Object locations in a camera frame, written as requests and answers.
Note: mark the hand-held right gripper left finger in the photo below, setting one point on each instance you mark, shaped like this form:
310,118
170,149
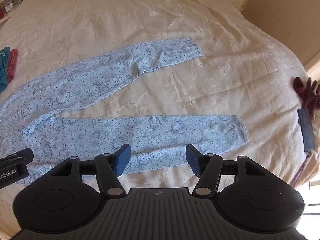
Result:
122,158

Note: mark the red folded cloth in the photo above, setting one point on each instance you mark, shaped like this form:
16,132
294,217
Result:
12,65

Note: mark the light blue floral pants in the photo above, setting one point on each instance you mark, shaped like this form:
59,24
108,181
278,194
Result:
100,135

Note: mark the teal folded cloth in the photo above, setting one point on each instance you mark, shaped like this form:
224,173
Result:
3,67

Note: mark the dark red gloves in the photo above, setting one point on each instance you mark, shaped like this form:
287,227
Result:
308,92

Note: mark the white nightstand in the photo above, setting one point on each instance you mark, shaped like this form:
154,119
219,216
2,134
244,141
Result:
7,15

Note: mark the small alarm clock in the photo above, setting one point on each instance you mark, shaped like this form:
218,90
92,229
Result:
9,7

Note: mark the red book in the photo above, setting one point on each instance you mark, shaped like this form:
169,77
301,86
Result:
2,14

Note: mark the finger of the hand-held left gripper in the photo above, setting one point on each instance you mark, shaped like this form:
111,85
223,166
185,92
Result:
26,154

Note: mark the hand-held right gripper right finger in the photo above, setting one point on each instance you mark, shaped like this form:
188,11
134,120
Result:
193,161

